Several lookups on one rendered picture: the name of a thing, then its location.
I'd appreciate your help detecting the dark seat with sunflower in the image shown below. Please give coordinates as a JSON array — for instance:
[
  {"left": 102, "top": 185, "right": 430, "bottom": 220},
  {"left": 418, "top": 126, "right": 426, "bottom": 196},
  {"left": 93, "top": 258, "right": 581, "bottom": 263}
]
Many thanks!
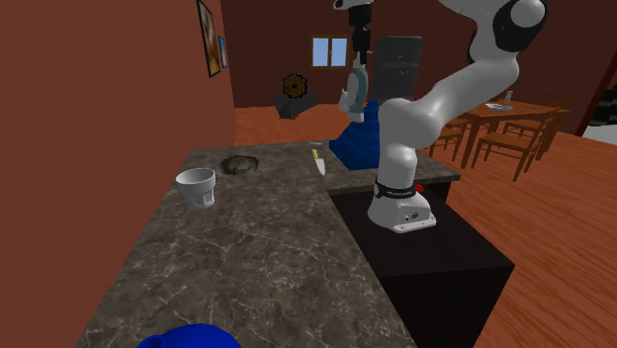
[{"left": 273, "top": 72, "right": 319, "bottom": 121}]

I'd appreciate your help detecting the large framed wall picture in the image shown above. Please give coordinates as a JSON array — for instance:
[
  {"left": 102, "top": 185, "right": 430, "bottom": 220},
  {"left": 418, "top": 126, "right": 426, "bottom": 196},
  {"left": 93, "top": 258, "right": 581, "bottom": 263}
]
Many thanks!
[{"left": 196, "top": 0, "right": 222, "bottom": 79}]

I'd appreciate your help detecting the wooden chair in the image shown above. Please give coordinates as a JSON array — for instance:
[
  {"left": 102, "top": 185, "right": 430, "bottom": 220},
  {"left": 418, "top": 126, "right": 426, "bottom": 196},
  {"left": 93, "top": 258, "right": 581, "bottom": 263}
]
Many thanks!
[
  {"left": 427, "top": 117, "right": 472, "bottom": 163},
  {"left": 502, "top": 91, "right": 575, "bottom": 161},
  {"left": 471, "top": 113, "right": 557, "bottom": 184}
]

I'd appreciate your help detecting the dark robot stand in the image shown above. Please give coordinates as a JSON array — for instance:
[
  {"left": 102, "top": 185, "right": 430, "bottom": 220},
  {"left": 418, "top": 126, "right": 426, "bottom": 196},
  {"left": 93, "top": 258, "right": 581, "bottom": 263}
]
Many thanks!
[{"left": 327, "top": 184, "right": 516, "bottom": 348}]

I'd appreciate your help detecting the window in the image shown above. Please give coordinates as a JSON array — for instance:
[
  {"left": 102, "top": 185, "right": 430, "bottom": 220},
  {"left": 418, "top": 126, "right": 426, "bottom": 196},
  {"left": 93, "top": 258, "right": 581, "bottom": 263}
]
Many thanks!
[{"left": 310, "top": 36, "right": 349, "bottom": 68}]

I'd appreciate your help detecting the wooden dining table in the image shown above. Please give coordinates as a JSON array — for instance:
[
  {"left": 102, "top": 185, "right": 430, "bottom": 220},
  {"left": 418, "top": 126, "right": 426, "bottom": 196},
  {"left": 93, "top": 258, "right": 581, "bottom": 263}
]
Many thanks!
[{"left": 456, "top": 89, "right": 573, "bottom": 170}]

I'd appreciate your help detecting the blue rounded thing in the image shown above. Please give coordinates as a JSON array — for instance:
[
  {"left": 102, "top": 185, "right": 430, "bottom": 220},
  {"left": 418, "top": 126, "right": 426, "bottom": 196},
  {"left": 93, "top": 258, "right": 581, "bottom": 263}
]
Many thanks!
[{"left": 136, "top": 322, "right": 242, "bottom": 348}]

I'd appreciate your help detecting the white cup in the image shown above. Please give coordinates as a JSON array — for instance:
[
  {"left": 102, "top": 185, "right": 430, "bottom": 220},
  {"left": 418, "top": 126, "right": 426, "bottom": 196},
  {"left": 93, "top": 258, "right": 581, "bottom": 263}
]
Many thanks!
[{"left": 174, "top": 166, "right": 218, "bottom": 210}]

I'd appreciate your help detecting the yellow-handled knife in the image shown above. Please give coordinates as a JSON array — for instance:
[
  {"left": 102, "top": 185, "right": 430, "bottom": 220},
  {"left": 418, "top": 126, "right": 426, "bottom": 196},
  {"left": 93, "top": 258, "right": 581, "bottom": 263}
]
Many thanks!
[{"left": 310, "top": 147, "right": 328, "bottom": 177}]

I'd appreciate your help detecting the dark refrigerator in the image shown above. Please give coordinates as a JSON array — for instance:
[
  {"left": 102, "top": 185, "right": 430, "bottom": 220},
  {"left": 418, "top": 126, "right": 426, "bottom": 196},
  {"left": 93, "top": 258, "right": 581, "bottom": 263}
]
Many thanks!
[{"left": 374, "top": 35, "right": 425, "bottom": 106}]

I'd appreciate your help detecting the blue stepped block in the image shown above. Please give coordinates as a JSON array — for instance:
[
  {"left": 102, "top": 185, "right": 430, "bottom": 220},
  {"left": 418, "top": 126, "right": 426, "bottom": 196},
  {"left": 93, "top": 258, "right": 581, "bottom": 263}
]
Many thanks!
[{"left": 328, "top": 97, "right": 383, "bottom": 171}]

